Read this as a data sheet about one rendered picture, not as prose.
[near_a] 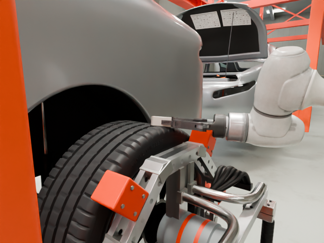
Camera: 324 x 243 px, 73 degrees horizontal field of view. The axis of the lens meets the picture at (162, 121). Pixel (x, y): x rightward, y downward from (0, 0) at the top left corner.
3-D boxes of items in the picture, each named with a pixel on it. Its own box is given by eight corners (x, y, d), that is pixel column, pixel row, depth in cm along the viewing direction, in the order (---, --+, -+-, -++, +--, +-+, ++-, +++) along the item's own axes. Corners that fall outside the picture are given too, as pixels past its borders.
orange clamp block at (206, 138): (193, 153, 84) (199, 132, 87) (212, 157, 79) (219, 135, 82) (185, 147, 78) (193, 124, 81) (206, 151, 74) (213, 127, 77)
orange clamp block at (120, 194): (127, 184, 56) (106, 168, 50) (151, 193, 51) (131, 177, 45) (113, 210, 53) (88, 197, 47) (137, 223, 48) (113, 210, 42)
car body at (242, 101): (235, 99, 771) (237, 51, 742) (296, 102, 662) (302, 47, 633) (140, 118, 379) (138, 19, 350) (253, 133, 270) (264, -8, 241)
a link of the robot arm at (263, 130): (241, 131, 74) (248, 96, 67) (290, 135, 72) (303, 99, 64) (244, 152, 66) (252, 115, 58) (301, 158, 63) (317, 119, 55)
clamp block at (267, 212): (246, 206, 76) (247, 192, 75) (275, 215, 70) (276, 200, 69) (241, 213, 72) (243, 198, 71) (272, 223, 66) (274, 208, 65)
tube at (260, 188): (209, 176, 81) (211, 148, 79) (266, 191, 70) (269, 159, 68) (185, 195, 67) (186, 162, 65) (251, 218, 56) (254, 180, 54)
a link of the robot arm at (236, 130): (241, 139, 72) (222, 138, 73) (244, 112, 71) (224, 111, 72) (246, 145, 63) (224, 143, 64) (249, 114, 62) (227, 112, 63)
